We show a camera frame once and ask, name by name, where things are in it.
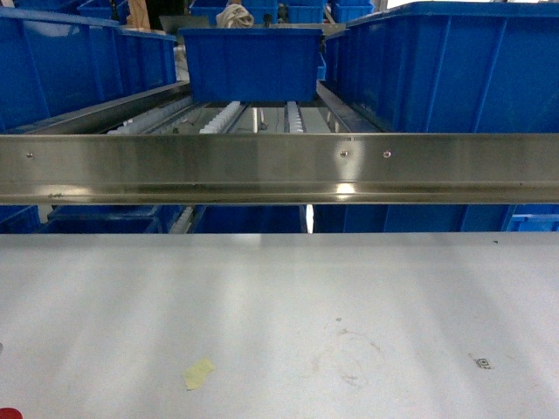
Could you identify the red push button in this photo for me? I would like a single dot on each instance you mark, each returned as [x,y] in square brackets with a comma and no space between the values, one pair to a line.
[10,413]

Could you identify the blue bin under table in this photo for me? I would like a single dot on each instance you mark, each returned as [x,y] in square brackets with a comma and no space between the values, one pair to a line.
[377,218]

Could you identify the white roller conveyor track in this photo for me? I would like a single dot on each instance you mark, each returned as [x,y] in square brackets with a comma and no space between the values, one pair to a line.
[222,120]

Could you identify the blue centre plastic bin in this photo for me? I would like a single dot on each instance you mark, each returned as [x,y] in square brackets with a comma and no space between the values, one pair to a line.
[252,65]

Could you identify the yellow tape scrap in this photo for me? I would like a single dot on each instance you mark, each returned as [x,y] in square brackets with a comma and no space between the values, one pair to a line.
[196,375]

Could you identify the beige cloth bundle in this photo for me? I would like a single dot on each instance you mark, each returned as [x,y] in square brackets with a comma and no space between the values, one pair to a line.
[234,16]

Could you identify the large blue right bin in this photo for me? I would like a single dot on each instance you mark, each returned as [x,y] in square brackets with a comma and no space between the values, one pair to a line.
[451,67]

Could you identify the large blue bin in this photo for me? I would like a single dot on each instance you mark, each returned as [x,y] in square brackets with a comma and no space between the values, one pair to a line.
[54,63]
[451,67]

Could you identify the small qr code sticker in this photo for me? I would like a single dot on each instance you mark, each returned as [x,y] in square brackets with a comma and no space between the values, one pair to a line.
[481,362]

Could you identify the large blue left bin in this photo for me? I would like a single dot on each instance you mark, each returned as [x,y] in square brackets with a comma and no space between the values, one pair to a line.
[54,63]

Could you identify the stainless steel front shelf rail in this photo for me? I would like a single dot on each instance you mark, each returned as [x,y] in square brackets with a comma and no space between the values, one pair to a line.
[279,168]

